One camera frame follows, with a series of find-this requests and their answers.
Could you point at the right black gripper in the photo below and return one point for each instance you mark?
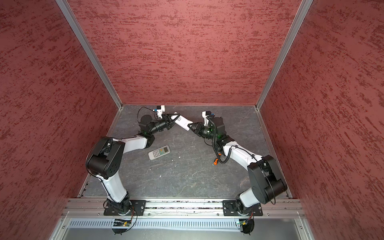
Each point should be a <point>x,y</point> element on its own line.
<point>197,130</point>

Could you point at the white AC remote control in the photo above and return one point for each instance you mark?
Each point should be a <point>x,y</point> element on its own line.
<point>181,121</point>

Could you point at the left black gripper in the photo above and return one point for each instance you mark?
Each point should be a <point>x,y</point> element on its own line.
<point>169,122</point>

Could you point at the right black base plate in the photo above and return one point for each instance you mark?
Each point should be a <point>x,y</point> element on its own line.
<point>233,208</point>

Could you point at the aluminium corner post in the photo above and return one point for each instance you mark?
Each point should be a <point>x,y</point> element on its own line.
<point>81,36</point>
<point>290,37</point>

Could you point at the white slotted cable duct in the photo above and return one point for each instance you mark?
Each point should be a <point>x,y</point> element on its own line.
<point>168,224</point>

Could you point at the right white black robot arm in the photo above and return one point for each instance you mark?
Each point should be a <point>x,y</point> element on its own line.
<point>266,179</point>

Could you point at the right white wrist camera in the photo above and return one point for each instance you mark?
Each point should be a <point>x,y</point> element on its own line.
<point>207,116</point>

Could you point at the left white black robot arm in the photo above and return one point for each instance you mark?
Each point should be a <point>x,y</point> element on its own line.
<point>104,159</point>

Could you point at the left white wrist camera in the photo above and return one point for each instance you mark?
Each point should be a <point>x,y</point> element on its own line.
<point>159,110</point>

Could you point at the grey remote control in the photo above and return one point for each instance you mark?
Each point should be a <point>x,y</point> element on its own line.
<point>159,153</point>

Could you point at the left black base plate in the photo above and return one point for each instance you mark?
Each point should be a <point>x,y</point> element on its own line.
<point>125,208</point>

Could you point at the left aluminium corner post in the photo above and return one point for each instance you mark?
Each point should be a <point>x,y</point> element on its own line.
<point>81,36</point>

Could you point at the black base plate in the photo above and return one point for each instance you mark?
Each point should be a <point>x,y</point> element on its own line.
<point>233,208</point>
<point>125,208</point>

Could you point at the right aluminium corner post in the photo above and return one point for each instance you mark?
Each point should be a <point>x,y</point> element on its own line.
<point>290,37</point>

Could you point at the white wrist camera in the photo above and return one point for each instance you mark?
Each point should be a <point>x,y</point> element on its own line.
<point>159,110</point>
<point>207,116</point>

